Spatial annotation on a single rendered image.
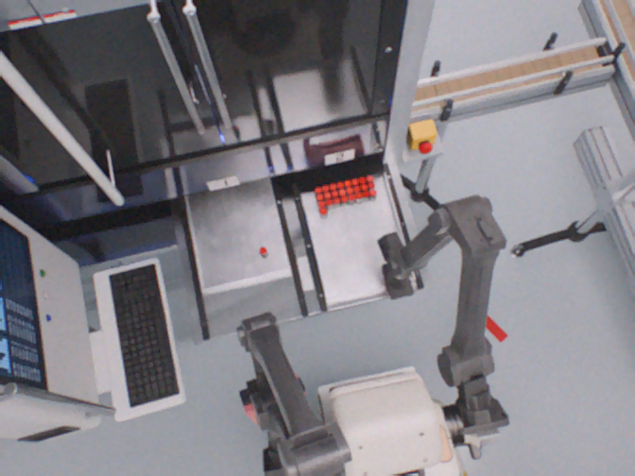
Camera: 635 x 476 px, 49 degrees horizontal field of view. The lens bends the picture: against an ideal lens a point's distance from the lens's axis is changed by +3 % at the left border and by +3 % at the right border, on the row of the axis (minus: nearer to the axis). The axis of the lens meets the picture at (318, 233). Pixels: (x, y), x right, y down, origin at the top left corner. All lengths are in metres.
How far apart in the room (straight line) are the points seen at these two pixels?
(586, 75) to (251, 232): 1.12
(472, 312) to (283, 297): 0.71
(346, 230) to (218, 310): 0.44
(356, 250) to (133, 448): 1.33
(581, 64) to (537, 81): 0.13
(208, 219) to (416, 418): 0.95
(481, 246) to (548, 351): 1.67
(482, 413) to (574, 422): 1.37
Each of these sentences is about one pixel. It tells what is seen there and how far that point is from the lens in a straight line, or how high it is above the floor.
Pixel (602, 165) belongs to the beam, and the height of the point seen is 0.55.
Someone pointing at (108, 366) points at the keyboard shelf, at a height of 0.80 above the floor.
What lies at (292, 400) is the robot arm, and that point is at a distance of 1.25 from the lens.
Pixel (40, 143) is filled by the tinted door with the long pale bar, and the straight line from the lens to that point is 1.66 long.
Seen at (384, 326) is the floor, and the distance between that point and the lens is 2.84.
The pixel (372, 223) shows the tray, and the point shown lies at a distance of 2.02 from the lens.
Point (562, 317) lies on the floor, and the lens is 2.98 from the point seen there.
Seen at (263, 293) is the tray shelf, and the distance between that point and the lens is 1.97.
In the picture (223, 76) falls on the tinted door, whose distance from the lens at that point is 1.50.
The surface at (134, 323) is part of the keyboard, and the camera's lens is 2.08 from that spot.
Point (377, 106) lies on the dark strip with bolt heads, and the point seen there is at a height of 1.26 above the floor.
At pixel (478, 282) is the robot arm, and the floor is 1.48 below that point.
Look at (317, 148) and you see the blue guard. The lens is 1.86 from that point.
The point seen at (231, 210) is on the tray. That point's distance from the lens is 2.06.
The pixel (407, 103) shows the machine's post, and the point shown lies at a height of 1.25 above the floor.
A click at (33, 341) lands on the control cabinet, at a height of 1.23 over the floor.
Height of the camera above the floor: 2.78
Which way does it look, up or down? 71 degrees down
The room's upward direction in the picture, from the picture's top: 5 degrees counter-clockwise
